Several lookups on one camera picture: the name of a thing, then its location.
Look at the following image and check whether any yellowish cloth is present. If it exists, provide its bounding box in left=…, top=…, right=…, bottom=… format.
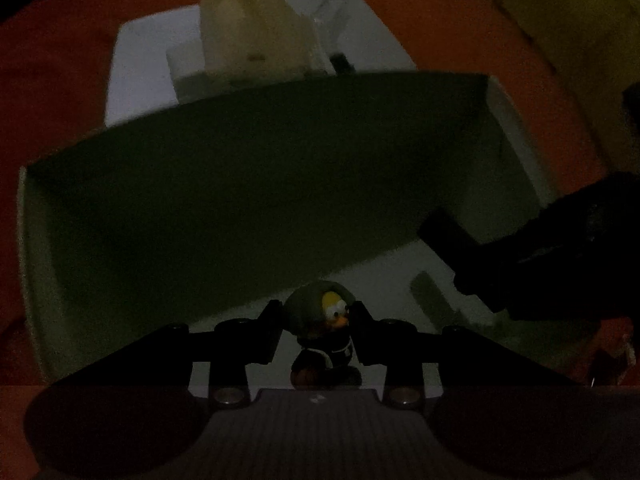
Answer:
left=460, top=0, right=640, bottom=171

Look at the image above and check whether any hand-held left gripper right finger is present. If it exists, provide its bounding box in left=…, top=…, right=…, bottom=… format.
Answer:
left=349, top=300, right=583, bottom=406

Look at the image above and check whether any white cardboard box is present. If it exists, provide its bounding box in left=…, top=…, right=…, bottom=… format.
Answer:
left=17, top=72, right=561, bottom=386

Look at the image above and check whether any crumpled whitish bag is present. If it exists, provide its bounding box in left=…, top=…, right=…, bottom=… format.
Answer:
left=200, top=0, right=333, bottom=78

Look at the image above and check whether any hooded toy figure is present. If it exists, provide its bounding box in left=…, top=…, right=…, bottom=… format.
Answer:
left=284, top=280, right=363, bottom=391

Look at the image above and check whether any small white box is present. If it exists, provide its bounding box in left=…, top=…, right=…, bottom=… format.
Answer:
left=166, top=42, right=332, bottom=107

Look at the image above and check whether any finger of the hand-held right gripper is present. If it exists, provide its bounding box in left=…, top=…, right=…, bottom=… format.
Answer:
left=452, top=259, right=517, bottom=318
left=416, top=206, right=506, bottom=271

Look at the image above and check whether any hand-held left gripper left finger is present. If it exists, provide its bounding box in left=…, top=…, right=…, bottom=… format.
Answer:
left=50, top=300, right=284, bottom=407

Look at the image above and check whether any white box lid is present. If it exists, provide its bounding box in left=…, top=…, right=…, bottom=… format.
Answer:
left=104, top=0, right=417, bottom=127

